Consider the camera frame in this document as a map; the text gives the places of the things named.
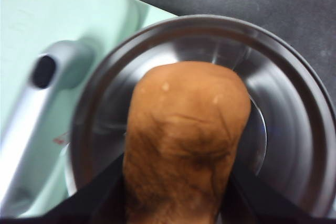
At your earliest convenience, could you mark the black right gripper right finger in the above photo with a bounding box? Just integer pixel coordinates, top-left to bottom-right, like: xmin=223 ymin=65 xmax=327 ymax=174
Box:
xmin=230 ymin=166 xmax=320 ymax=218

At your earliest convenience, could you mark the mint green breakfast machine base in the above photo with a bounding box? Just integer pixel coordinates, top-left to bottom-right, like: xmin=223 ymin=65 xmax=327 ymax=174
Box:
xmin=26 ymin=1 xmax=182 ymax=209

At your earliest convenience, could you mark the brown potato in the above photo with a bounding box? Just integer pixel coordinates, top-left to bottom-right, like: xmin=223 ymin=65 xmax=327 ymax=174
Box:
xmin=123 ymin=60 xmax=252 ymax=224

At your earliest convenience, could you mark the mint green pot with handle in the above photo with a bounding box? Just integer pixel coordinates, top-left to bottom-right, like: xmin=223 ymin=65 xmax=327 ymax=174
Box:
xmin=64 ymin=14 xmax=336 ymax=219

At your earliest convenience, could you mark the mint green hinged grill lid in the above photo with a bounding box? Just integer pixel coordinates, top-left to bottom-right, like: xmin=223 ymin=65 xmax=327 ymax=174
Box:
xmin=0 ymin=0 xmax=148 ymax=219

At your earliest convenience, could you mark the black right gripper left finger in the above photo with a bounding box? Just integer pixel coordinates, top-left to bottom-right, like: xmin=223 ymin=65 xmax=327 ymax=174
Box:
xmin=48 ymin=155 xmax=127 ymax=218

